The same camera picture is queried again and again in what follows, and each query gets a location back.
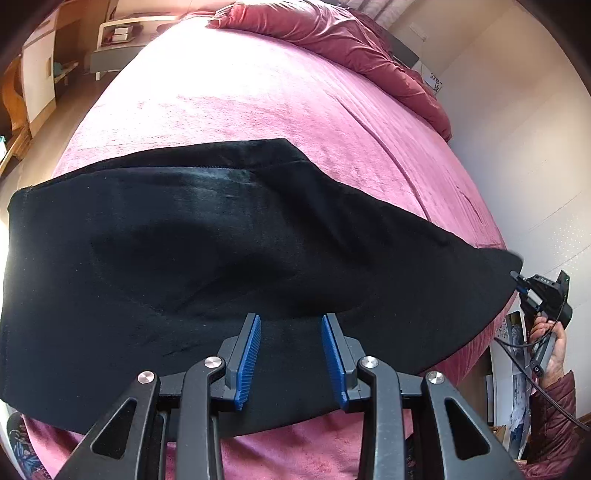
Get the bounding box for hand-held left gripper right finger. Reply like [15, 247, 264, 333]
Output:
[320, 312, 528, 480]

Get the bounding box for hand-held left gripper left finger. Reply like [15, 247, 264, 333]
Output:
[54, 313, 262, 480]

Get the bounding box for black pants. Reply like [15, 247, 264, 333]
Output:
[0, 137, 525, 437]

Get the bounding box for person's right forearm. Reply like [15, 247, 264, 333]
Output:
[517, 369, 591, 480]

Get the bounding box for person's right hand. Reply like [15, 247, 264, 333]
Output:
[529, 318, 568, 385]

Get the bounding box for blue white printed board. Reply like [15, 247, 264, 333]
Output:
[489, 311, 536, 462]

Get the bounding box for floral patterned cloth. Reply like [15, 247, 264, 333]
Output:
[7, 411, 54, 480]

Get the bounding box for pink bed blanket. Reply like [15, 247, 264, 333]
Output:
[21, 9, 522, 480]

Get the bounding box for red comforter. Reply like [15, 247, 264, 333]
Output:
[205, 0, 453, 141]

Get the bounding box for white grey nightstand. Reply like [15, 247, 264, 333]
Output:
[90, 18, 160, 81]

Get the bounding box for curved wooden shelf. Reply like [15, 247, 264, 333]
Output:
[0, 58, 33, 176]

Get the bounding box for wooden cabinet white doors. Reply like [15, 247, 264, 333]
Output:
[21, 18, 81, 125]

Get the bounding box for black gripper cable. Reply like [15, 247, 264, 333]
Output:
[493, 272, 591, 431]

